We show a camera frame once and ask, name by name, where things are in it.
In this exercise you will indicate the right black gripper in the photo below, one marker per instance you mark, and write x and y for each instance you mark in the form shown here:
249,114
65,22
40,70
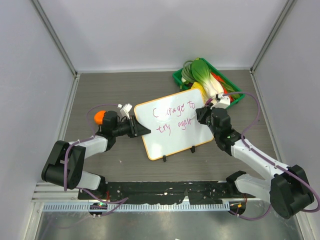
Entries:
202,112

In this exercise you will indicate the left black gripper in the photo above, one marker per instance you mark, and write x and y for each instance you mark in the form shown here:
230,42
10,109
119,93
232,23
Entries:
136,129

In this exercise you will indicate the magenta marker cap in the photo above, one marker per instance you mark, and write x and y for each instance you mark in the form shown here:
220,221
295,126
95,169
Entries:
208,101

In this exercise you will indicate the orange framed whiteboard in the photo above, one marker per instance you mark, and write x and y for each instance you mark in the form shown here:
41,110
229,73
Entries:
170,120

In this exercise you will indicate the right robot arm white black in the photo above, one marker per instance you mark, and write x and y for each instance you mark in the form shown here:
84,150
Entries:
285,188

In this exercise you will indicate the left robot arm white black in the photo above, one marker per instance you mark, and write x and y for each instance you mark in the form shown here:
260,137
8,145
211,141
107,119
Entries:
65,164

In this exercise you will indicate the right black whiteboard foot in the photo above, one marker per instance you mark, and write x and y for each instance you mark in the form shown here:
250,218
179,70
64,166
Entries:
193,149

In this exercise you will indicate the yellow toy vegetable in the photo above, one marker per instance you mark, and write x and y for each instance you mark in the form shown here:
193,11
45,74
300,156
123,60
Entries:
198,86

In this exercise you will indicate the red orange toy pepper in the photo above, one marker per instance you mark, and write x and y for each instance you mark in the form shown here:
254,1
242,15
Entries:
226,87

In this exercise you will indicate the grey green coiled toy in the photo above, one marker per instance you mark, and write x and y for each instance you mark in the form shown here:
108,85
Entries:
186,73

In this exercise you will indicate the toy bok choy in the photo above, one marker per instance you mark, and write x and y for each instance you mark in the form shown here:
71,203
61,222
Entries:
202,75

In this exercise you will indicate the orange toy fruit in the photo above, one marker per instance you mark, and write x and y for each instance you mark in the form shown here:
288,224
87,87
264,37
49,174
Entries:
99,116

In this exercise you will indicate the green plastic basket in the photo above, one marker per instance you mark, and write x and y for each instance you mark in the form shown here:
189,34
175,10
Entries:
177,79

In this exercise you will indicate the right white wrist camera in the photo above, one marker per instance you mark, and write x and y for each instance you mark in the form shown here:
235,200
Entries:
221,101

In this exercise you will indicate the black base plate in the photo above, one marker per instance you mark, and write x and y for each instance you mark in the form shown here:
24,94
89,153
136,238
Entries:
170,192

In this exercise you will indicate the slotted grey cable duct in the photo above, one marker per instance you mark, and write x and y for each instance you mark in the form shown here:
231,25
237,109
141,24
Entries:
93,207

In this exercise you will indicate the left aluminium frame post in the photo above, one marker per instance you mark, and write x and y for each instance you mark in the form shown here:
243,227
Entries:
52,33

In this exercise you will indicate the aluminium frame post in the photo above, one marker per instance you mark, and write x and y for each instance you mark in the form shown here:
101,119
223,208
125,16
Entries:
52,33
284,13

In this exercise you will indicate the right aluminium frame post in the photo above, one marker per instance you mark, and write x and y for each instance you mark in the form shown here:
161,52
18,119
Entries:
284,13

